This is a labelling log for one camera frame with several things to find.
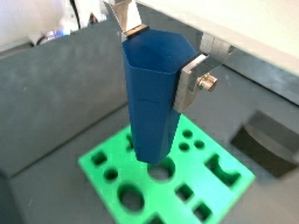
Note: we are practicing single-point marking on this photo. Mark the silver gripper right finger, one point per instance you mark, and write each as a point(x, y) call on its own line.
point(196, 75)

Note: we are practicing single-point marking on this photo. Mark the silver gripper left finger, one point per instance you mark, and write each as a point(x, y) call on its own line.
point(125, 12)

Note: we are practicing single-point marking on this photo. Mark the blue hexagonal prism peg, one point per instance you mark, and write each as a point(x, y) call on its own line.
point(156, 55)

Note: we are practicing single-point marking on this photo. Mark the black block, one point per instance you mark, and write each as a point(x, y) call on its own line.
point(269, 143)

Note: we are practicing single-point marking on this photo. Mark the green shape-sorting board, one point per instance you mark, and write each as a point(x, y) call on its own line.
point(208, 179)

